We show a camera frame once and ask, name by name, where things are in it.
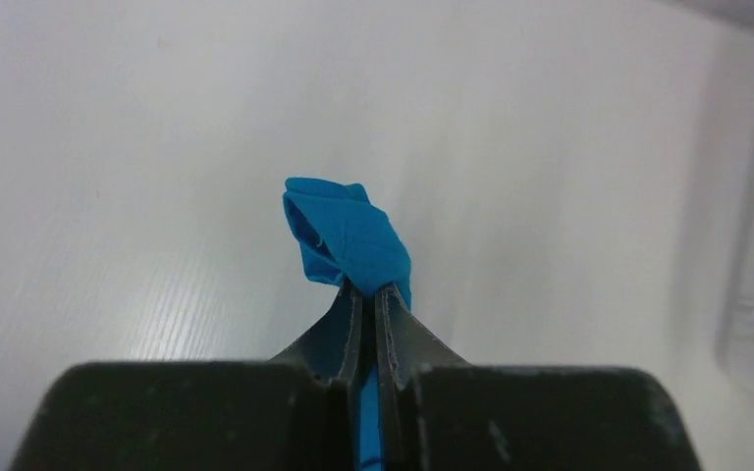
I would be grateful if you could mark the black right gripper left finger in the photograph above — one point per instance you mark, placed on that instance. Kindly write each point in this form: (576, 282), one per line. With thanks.
(295, 411)

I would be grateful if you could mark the blue t shirt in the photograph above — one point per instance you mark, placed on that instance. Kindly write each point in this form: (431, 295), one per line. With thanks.
(342, 236)

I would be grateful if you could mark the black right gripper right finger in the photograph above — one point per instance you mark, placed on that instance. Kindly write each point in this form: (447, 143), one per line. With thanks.
(441, 413)

